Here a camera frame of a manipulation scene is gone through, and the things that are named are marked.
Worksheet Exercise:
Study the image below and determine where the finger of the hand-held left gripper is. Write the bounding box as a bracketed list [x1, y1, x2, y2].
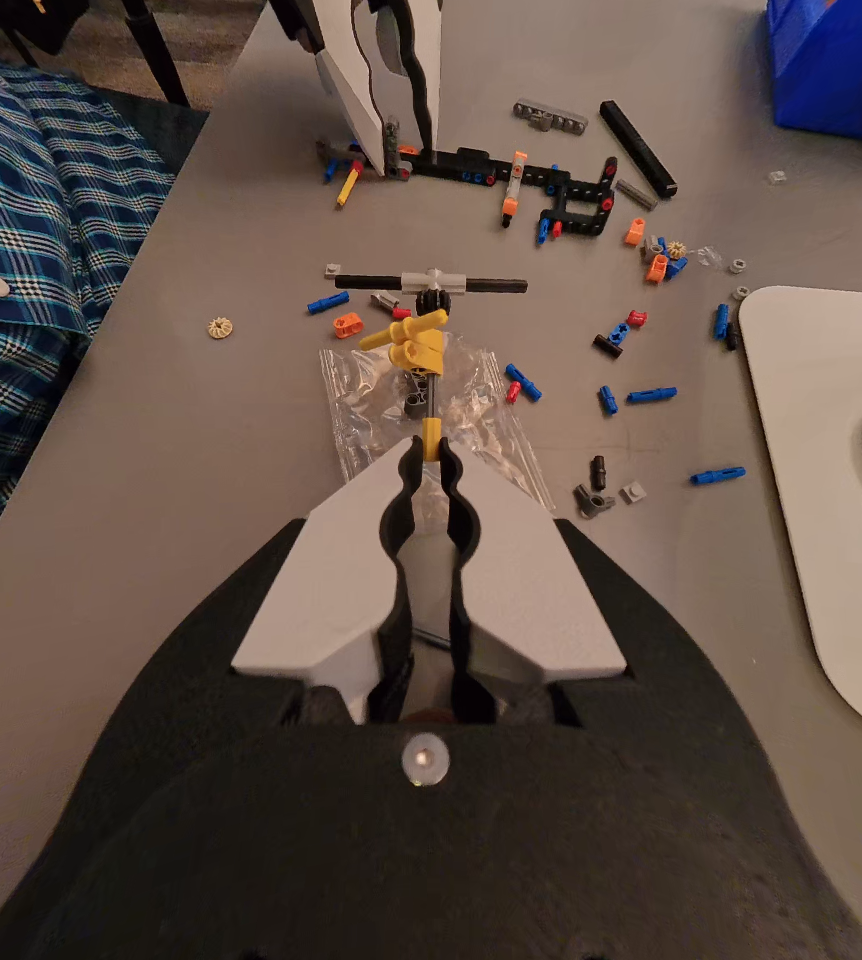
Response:
[392, 0, 444, 150]
[309, 0, 390, 180]

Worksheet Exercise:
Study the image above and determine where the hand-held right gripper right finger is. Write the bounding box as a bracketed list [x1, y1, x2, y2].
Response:
[437, 437, 628, 724]

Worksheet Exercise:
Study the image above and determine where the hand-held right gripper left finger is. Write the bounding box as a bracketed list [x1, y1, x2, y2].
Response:
[230, 435, 422, 724]

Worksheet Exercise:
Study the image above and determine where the black lego chassis frame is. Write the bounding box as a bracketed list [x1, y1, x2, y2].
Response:
[315, 112, 621, 243]

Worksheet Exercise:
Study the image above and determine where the yellow lego steering assembly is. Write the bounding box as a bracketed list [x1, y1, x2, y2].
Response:
[334, 267, 530, 421]

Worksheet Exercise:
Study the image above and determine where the grey angled lego connector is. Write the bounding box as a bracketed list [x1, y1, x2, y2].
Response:
[572, 483, 618, 521]

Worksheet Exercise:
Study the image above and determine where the long black lego beam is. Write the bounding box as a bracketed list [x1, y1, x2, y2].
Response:
[599, 99, 680, 201]

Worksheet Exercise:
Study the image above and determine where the black chair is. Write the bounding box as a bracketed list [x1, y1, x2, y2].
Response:
[0, 0, 193, 108]

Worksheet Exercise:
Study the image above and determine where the clear plastic bag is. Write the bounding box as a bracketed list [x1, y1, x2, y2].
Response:
[317, 330, 557, 513]

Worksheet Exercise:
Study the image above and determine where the white stand base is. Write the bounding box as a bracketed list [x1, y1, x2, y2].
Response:
[737, 284, 862, 741]

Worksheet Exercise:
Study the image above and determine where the blue plastic bin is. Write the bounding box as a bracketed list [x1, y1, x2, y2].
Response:
[766, 0, 862, 149]

